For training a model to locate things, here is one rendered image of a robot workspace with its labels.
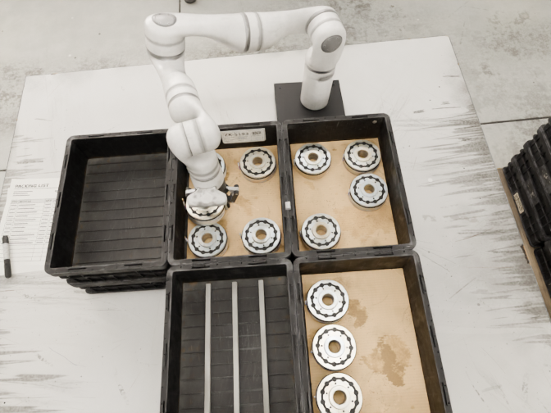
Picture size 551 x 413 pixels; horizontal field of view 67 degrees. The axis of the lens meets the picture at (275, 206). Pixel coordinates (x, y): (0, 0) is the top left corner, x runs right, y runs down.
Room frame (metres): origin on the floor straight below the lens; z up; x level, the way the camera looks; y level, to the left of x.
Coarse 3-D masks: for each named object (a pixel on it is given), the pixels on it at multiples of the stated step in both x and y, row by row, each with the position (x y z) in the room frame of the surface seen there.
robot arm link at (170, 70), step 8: (184, 48) 0.79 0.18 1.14; (152, 56) 0.76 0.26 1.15; (160, 56) 0.75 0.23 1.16; (176, 56) 0.76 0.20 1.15; (160, 64) 0.74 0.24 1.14; (168, 64) 0.73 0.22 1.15; (176, 64) 0.74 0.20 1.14; (160, 72) 0.71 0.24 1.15; (168, 72) 0.69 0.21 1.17; (176, 72) 0.67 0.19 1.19; (184, 72) 0.71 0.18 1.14; (168, 80) 0.64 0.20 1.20; (176, 80) 0.63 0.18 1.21; (184, 80) 0.63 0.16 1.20; (192, 80) 0.65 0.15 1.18; (168, 88) 0.61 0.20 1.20; (176, 88) 0.60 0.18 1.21; (184, 88) 0.60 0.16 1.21; (192, 88) 0.61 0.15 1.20; (168, 96) 0.59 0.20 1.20
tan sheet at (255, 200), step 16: (224, 160) 0.66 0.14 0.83; (240, 176) 0.59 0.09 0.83; (240, 192) 0.54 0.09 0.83; (256, 192) 0.54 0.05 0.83; (272, 192) 0.53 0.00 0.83; (240, 208) 0.49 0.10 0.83; (256, 208) 0.49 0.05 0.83; (272, 208) 0.48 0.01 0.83; (192, 224) 0.46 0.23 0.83; (224, 224) 0.45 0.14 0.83; (240, 224) 0.45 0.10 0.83; (208, 240) 0.41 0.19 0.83; (240, 240) 0.40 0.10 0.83; (192, 256) 0.37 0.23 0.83
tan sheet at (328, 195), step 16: (304, 144) 0.68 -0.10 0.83; (336, 144) 0.67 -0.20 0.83; (336, 160) 0.62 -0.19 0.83; (336, 176) 0.56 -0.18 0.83; (352, 176) 0.56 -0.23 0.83; (384, 176) 0.55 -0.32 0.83; (304, 192) 0.53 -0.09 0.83; (320, 192) 0.52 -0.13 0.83; (336, 192) 0.52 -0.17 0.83; (368, 192) 0.51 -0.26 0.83; (304, 208) 0.47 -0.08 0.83; (320, 208) 0.47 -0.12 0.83; (336, 208) 0.47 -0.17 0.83; (352, 208) 0.46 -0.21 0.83; (384, 208) 0.45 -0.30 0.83; (352, 224) 0.42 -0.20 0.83; (368, 224) 0.41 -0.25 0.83; (384, 224) 0.41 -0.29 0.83; (352, 240) 0.37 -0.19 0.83; (368, 240) 0.36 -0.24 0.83; (384, 240) 0.36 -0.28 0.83
